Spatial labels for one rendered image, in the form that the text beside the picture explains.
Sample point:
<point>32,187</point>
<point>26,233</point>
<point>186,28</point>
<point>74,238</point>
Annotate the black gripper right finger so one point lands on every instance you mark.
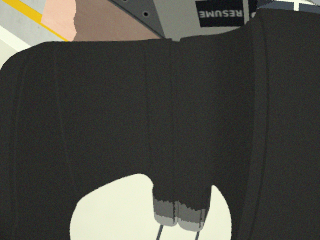
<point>248,104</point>

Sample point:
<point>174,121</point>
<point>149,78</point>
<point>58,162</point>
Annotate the white button panel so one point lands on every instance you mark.
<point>184,18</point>

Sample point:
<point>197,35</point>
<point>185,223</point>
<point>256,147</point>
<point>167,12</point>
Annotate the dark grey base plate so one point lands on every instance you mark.
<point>143,11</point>

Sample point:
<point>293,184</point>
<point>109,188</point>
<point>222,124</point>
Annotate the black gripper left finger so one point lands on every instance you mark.
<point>77,115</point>

